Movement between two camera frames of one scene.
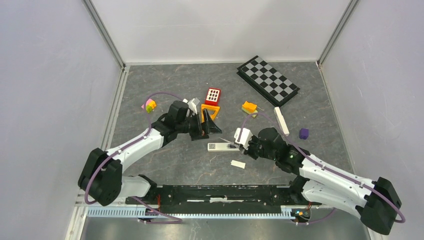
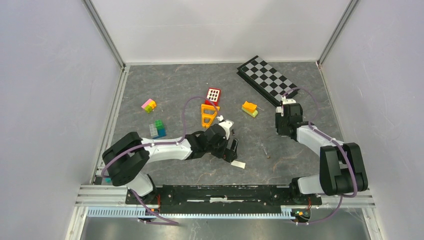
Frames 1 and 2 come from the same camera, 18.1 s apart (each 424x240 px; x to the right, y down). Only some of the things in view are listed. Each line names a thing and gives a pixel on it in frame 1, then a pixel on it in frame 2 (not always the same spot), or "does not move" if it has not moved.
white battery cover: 238,164 does not move
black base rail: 231,198 does not move
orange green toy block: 250,108 does not move
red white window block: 213,96 does not move
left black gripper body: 192,126 → 220,150
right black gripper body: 255,149 → 280,122
